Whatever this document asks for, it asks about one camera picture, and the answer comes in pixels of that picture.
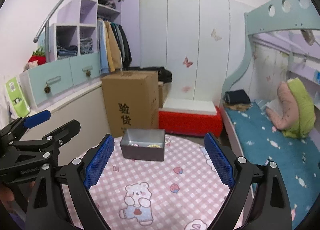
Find teal patterned bed mattress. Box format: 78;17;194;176
225;103;319;228

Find teal bunk bed frame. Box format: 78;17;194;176
222;0;319;93

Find white board on stool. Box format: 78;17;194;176
161;98;217;116

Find person's left hand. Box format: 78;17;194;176
1;181;35;214

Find red plush toy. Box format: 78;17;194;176
28;47;47;65

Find large brown cardboard box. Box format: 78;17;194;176
101;71;159;137

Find red fabric step stool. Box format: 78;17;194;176
159;106;223;138

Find pink checkered cartoon tablecloth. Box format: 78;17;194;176
61;133;251;230

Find hanging clothes row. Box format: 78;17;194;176
97;18;132;74

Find pink and green pillow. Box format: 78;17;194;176
265;78;316;139

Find green packaged item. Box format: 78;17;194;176
5;77;30;119

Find black clothes pile behind box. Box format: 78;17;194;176
152;67;172;83

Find folded dark clothes on bed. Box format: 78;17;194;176
223;89;251;105

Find folded jeans on shelf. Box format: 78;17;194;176
80;37;94;55

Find purple stair shelf cabinet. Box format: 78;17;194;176
18;0;141;130

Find silver metal tin box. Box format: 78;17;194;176
120;129;165;162

